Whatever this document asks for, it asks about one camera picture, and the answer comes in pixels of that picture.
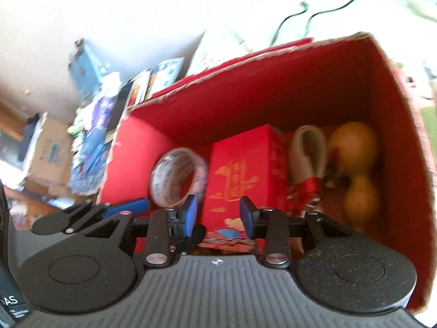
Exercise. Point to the wooden furniture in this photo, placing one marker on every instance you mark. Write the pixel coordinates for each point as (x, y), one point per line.
(10, 116)

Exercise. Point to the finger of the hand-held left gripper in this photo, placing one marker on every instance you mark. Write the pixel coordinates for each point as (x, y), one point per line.
(126, 207)

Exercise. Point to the white power strip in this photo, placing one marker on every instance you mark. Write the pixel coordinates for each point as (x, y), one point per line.
(420, 3)

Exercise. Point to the dark blue cloth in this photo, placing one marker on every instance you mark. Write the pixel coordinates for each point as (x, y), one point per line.
(29, 136)

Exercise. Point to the blue box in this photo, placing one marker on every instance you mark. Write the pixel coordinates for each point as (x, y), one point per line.
(83, 68)

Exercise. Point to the orange cover book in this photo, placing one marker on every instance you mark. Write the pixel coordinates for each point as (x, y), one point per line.
(136, 90)

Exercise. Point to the brown cardboard box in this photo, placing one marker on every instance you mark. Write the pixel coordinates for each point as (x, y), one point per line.
(51, 150)

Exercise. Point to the clear tape roll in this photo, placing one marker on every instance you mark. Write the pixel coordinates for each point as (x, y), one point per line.
(160, 181)

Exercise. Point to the small red gold-printed box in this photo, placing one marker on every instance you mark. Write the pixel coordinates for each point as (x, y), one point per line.
(245, 170)

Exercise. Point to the blue picture book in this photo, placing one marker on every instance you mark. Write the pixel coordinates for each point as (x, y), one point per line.
(167, 71)

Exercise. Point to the pile of assorted packets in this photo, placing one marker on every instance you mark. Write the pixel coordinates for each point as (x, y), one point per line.
(94, 143)

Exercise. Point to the large red cardboard box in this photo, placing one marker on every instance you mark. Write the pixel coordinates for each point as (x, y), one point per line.
(273, 85)

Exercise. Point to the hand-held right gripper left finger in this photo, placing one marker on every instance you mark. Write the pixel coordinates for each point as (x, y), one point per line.
(190, 216)

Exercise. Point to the orange gourd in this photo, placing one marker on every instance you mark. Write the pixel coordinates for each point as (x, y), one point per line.
(355, 143)

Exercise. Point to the red white patterned ribbon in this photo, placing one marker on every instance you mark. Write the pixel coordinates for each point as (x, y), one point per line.
(305, 188)

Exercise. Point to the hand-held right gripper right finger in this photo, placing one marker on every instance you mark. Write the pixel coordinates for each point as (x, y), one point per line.
(246, 217)

